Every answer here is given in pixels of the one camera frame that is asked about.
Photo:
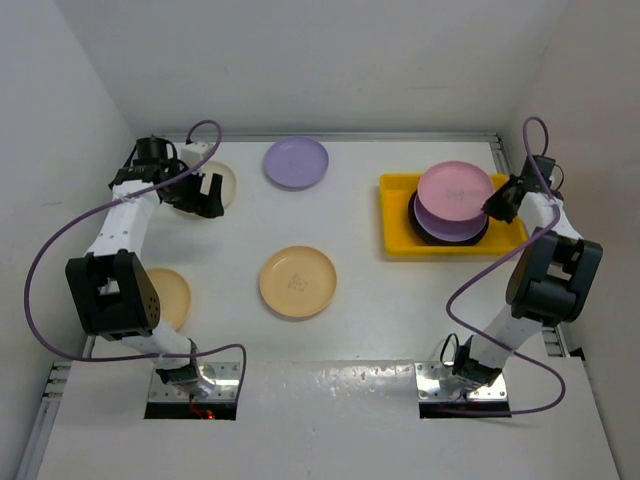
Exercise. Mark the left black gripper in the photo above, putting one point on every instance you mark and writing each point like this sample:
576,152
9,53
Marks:
209,205

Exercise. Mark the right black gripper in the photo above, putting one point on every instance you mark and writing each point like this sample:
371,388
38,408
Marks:
492,204

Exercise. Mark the pink plate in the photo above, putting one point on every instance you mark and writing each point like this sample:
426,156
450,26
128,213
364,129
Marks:
454,191

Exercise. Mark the purple plate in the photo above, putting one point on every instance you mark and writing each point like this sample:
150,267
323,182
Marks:
296,162
448,230

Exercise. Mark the dark-rimmed plate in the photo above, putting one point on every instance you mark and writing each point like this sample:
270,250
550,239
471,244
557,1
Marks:
429,239

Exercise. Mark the yellow plate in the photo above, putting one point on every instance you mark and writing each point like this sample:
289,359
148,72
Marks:
298,282
175,296

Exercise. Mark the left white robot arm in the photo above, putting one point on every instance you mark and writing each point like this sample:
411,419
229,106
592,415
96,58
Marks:
113,294

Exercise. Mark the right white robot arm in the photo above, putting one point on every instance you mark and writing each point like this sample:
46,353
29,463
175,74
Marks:
549,284

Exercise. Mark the yellow plastic bin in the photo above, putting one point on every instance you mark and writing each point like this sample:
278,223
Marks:
402,242

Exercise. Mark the cream plate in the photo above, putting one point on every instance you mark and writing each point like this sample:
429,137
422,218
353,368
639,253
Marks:
229,182

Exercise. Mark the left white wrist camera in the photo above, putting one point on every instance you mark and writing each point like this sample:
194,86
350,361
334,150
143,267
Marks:
193,153

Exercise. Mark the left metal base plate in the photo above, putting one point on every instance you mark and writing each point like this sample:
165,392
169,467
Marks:
222,380

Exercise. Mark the metal base plate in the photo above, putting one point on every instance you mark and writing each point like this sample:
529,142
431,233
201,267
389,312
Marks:
222,380
436,384

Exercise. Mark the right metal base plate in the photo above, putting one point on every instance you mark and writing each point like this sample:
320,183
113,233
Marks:
436,384

